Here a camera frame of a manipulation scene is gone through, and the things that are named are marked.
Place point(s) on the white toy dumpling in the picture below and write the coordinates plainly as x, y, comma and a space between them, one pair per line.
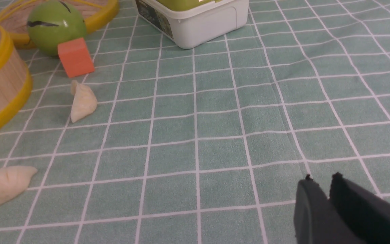
14, 180
84, 102

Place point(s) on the green toy ball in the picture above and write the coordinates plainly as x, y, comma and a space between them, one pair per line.
54, 22

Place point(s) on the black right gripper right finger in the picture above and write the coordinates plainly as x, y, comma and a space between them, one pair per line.
366, 215

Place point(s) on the bamboo steamer lid yellow rim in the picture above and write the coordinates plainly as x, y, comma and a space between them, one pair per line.
96, 13

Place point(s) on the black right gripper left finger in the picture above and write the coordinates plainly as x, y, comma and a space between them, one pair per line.
315, 219

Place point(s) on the green checkered tablecloth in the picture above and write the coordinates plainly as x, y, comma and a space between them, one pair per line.
207, 145

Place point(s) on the orange foam cube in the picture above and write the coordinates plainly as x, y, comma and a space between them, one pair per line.
75, 58

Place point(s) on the white box green lid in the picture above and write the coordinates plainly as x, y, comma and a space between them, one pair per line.
190, 23

